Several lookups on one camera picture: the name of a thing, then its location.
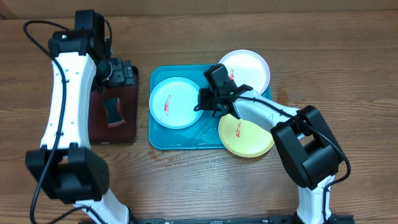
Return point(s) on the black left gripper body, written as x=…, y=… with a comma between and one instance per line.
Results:
x=119, y=75

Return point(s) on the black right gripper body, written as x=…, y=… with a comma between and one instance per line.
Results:
x=203, y=99

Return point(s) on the light blue plate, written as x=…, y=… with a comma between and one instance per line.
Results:
x=172, y=103

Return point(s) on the yellow plate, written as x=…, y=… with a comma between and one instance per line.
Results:
x=244, y=138

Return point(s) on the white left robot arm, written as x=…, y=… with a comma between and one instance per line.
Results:
x=64, y=166

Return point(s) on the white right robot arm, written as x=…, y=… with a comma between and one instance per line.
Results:
x=309, y=152

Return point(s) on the black rectangular tray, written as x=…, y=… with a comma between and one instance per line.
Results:
x=97, y=124

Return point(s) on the white plate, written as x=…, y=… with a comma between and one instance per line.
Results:
x=249, y=68

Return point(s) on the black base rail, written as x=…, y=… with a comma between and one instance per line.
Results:
x=217, y=220

